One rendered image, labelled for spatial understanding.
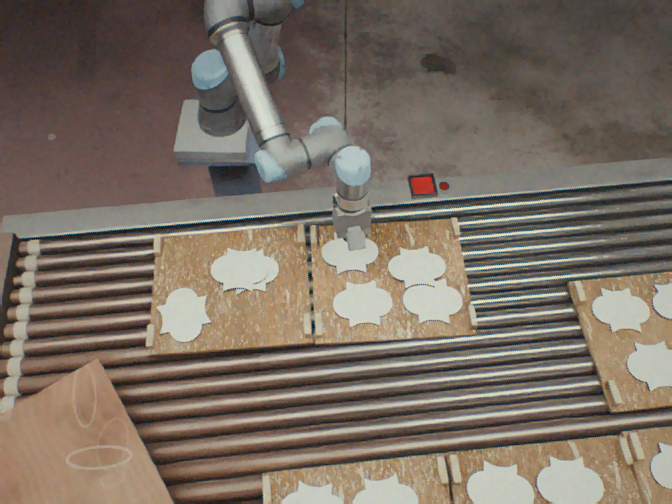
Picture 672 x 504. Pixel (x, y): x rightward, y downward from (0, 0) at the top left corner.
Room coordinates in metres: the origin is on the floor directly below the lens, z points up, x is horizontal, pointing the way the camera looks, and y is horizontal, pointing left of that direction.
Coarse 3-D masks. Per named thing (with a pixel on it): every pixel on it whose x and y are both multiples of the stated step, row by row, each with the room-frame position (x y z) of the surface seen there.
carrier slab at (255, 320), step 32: (192, 256) 0.83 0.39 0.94; (288, 256) 0.83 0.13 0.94; (160, 288) 0.74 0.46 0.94; (192, 288) 0.74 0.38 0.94; (288, 288) 0.74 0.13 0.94; (160, 320) 0.64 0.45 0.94; (224, 320) 0.64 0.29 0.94; (256, 320) 0.64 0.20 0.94; (288, 320) 0.64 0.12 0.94; (160, 352) 0.56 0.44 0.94; (192, 352) 0.56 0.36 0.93
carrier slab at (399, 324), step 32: (384, 224) 0.94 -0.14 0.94; (416, 224) 0.94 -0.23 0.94; (448, 224) 0.94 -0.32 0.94; (320, 256) 0.83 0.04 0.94; (384, 256) 0.83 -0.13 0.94; (448, 256) 0.83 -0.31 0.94; (320, 288) 0.74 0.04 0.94; (384, 288) 0.74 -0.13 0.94; (384, 320) 0.64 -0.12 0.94; (416, 320) 0.64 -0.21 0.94
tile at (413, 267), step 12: (408, 252) 0.84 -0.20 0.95; (420, 252) 0.84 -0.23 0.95; (396, 264) 0.80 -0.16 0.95; (408, 264) 0.80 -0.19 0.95; (420, 264) 0.80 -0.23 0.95; (432, 264) 0.80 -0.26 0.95; (444, 264) 0.80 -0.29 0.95; (396, 276) 0.76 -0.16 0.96; (408, 276) 0.76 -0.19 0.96; (420, 276) 0.76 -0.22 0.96; (432, 276) 0.76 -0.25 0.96
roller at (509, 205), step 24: (576, 192) 1.06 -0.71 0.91; (600, 192) 1.06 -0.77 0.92; (624, 192) 1.06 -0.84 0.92; (648, 192) 1.06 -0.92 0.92; (312, 216) 0.98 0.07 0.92; (384, 216) 0.98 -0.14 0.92; (408, 216) 0.98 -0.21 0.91; (432, 216) 0.98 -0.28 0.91; (456, 216) 0.99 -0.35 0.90; (48, 240) 0.90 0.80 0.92; (72, 240) 0.89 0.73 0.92; (96, 240) 0.89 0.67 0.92; (120, 240) 0.90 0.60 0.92; (144, 240) 0.90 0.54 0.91
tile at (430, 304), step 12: (420, 288) 0.73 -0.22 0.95; (432, 288) 0.73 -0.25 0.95; (444, 288) 0.73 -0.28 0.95; (408, 300) 0.70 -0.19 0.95; (420, 300) 0.70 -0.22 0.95; (432, 300) 0.70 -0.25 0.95; (444, 300) 0.70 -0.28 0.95; (456, 300) 0.70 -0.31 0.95; (420, 312) 0.66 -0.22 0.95; (432, 312) 0.66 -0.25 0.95; (444, 312) 0.66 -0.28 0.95; (456, 312) 0.66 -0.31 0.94
